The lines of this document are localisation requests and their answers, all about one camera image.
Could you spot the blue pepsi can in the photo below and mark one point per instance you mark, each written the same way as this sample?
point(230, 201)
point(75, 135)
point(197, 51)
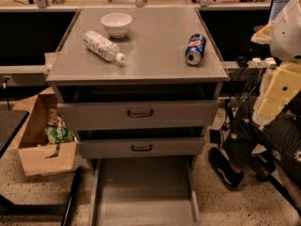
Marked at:
point(195, 49)

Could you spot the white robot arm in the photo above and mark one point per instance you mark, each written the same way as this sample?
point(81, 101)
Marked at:
point(280, 86)

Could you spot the grey drawer cabinet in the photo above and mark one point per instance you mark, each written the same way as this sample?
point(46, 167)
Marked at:
point(155, 68)

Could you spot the grey top drawer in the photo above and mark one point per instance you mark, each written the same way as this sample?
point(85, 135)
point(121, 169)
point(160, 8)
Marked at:
point(134, 115)

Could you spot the grey middle drawer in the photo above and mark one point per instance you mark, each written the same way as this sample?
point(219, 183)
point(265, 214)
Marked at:
point(142, 147)

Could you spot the grey open bottom drawer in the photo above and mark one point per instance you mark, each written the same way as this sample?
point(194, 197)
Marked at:
point(143, 191)

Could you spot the clear plastic water bottle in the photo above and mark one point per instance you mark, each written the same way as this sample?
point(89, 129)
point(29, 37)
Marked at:
point(103, 47)

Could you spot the white ceramic bowl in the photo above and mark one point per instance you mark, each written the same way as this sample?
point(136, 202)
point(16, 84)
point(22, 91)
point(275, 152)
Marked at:
point(117, 25)

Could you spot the green snack bag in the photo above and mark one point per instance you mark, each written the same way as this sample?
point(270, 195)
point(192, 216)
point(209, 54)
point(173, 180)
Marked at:
point(58, 135)

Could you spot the black sneaker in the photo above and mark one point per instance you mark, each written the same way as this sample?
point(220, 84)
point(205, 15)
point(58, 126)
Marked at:
point(221, 166)

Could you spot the white power strip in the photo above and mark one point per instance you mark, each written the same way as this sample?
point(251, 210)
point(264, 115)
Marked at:
point(258, 62)

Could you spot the brown cardboard box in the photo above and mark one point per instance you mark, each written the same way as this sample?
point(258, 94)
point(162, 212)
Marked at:
point(38, 156)

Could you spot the dark patterned trouser leg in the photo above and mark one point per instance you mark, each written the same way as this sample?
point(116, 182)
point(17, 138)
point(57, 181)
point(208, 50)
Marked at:
point(281, 136)

